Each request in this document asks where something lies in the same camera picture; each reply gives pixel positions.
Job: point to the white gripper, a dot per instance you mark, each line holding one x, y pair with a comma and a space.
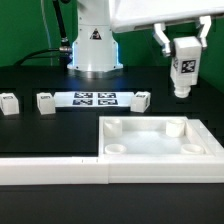
132, 15

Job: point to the white square tabletop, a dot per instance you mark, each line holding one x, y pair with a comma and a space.
156, 136

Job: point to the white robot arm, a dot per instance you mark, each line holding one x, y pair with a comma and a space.
96, 51

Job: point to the white U-shaped obstacle fence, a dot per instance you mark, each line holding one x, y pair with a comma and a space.
107, 169

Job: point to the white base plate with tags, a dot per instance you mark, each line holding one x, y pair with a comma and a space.
93, 99

